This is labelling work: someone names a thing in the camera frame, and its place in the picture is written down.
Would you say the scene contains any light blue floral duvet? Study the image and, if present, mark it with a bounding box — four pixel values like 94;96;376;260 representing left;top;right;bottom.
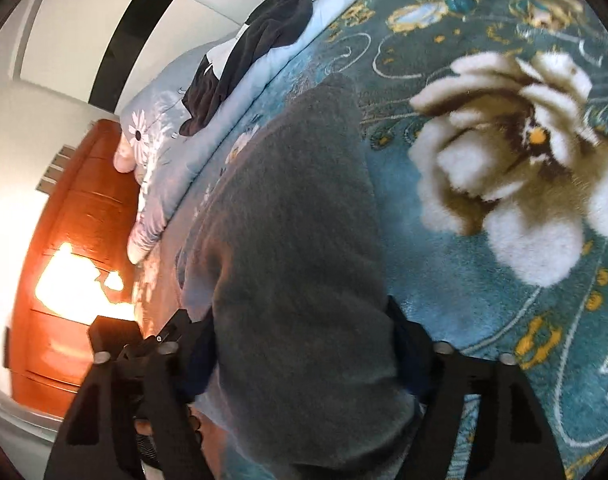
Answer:
116;0;399;266

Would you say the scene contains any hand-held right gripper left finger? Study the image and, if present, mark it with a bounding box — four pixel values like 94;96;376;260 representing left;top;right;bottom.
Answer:
44;309;219;480

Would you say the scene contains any grey wall plate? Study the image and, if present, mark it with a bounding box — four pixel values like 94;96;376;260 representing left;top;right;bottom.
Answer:
36;144;78;196

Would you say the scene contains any white wardrobe with black stripe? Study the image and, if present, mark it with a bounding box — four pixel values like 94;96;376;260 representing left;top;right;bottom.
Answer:
14;0;269;113

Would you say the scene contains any black garment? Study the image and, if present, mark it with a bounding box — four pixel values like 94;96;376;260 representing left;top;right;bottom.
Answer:
179;0;318;137

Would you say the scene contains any pink white pillow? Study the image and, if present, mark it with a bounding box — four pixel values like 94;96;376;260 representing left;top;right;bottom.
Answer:
112;135;140;175

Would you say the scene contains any grey fleece garment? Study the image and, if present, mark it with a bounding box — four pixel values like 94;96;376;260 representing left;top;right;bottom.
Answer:
181;72;425;480

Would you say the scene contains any wooden headboard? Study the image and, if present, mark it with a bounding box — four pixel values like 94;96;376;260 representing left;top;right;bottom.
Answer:
8;119;144;418

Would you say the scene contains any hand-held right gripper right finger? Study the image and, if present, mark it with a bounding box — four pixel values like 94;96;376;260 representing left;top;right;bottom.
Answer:
386;295;567;480

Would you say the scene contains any person's left hand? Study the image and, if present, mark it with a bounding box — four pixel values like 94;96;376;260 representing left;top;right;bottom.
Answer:
132;405;232;480

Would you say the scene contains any teal floral blanket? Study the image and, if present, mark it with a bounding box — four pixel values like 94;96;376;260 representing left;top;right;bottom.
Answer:
184;0;608;480

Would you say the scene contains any grey floral bed sheet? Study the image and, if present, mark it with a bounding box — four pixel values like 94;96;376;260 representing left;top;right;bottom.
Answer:
131;125;265;326

